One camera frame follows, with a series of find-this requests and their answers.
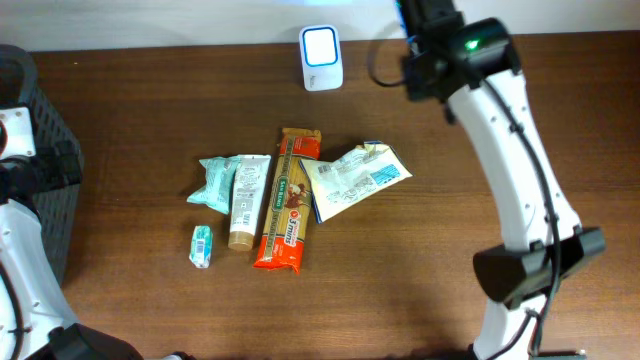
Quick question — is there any small teal gum box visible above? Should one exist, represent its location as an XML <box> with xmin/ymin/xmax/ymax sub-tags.
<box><xmin>189</xmin><ymin>225</ymin><xmax>213</xmax><ymax>269</ymax></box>

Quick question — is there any right black camera cable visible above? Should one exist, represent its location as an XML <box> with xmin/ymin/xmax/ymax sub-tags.
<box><xmin>367</xmin><ymin>37</ymin><xmax>416</xmax><ymax>89</ymax></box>

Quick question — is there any dark grey plastic basket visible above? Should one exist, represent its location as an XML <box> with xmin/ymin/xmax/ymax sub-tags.
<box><xmin>1</xmin><ymin>44</ymin><xmax>84</xmax><ymax>283</ymax></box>

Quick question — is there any white barcode scanner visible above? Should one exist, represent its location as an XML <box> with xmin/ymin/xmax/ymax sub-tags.
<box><xmin>299</xmin><ymin>25</ymin><xmax>344</xmax><ymax>92</ymax></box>

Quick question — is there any teal wipes packet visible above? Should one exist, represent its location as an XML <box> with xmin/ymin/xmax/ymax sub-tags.
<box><xmin>187</xmin><ymin>155</ymin><xmax>241</xmax><ymax>215</ymax></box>

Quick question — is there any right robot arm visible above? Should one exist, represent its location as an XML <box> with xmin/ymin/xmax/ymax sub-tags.
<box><xmin>397</xmin><ymin>0</ymin><xmax>606</xmax><ymax>359</ymax></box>

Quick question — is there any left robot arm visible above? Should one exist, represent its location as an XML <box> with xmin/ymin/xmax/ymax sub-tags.
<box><xmin>1</xmin><ymin>141</ymin><xmax>142</xmax><ymax>360</ymax></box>

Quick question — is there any white cream tube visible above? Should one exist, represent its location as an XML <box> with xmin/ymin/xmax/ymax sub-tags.
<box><xmin>228</xmin><ymin>155</ymin><xmax>271</xmax><ymax>251</ymax></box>

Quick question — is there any cream yellow snack bag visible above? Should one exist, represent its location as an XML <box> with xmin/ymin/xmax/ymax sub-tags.
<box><xmin>301</xmin><ymin>141</ymin><xmax>413</xmax><ymax>224</ymax></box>

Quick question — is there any orange spaghetti packet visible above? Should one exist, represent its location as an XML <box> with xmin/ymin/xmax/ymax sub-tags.
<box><xmin>253</xmin><ymin>128</ymin><xmax>322</xmax><ymax>273</ymax></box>

